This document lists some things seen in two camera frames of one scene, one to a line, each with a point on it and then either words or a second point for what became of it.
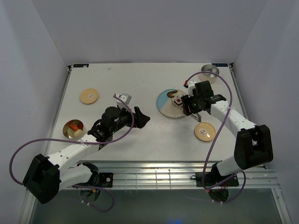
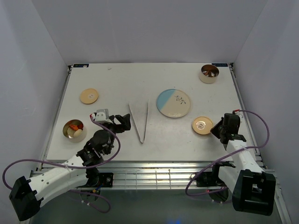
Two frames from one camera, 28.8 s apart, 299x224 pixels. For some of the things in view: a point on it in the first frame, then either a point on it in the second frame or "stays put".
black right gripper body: (193, 102) to (224, 129)
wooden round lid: (88, 96) stays put
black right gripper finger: (140, 119) to (125, 120)
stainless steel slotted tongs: (199, 120) to (145, 121)
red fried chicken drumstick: (80, 126) stays put
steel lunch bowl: (206, 76) stays put
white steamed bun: (77, 133) stays put
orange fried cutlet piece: (74, 127) stays put
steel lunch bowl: (74, 129) stays put
